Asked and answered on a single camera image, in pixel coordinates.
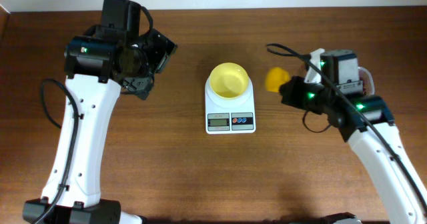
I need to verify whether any yellow measuring scoop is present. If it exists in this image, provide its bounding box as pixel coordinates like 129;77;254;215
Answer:
265;67;290;93

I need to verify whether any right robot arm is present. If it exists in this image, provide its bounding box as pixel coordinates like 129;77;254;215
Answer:
280;49;426;223

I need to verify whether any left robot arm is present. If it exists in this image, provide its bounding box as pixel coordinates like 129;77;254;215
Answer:
23;0;177;223

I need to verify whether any white digital kitchen scale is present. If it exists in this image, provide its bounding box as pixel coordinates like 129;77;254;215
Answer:
205;77;256;135

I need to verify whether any yellow plastic bowl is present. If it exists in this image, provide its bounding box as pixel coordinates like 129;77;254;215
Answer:
209;63;249;99

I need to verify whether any clear plastic container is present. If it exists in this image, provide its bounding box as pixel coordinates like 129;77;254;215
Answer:
358;67;375;95

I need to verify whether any right black cable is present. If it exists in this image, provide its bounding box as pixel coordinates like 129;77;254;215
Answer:
266;43;427;215

